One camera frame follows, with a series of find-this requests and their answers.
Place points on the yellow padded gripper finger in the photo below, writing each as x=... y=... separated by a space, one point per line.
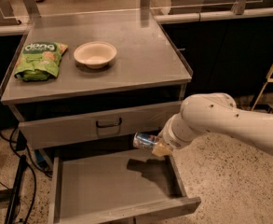
x=161 y=149

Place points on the silver blue redbull can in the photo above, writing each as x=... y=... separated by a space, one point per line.
x=145 y=141

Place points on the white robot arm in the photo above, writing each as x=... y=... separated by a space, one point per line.
x=214 y=113

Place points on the closed top drawer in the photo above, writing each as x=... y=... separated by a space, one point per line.
x=68 y=130

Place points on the open middle drawer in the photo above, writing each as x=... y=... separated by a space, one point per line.
x=111 y=182

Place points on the grey drawer cabinet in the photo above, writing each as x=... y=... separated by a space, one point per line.
x=147 y=69

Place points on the white paper bowl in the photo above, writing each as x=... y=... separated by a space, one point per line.
x=95 y=55

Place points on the green chips bag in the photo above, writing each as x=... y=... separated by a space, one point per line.
x=39 y=61

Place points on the black metal stand leg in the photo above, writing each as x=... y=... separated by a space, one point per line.
x=14 y=196

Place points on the black drawer handle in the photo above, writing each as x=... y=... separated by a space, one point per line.
x=110 y=124

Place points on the yellow metal cart frame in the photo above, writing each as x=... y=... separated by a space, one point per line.
x=257 y=96

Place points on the grey horizontal rail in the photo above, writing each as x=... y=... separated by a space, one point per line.
x=214 y=16

